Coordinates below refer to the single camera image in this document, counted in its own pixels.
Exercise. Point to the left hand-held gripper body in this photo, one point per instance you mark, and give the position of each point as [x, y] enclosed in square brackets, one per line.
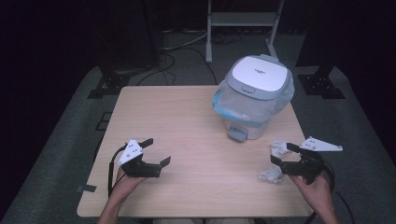
[130, 154]

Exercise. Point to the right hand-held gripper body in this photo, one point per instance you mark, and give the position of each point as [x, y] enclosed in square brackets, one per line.
[306, 165]

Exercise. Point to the white tissue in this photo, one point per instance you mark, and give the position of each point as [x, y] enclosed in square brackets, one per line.
[269, 174]
[278, 149]

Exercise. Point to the clear plastic bin liner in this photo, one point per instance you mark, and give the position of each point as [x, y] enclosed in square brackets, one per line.
[239, 104]

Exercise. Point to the white pedal bin grey lid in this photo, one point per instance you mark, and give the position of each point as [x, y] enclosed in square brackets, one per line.
[258, 73]

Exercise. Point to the person's left hand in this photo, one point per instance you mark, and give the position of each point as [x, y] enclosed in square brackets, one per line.
[126, 185]

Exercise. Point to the person's right hand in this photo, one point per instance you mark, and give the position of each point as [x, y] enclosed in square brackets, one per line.
[317, 194]

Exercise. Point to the black floor outlet plate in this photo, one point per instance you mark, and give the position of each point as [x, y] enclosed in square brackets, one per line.
[102, 124]

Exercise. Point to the grey tape strip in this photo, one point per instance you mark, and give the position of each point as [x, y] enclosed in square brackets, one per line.
[88, 188]

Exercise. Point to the white metal stand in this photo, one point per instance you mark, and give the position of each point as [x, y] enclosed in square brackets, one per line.
[243, 19]

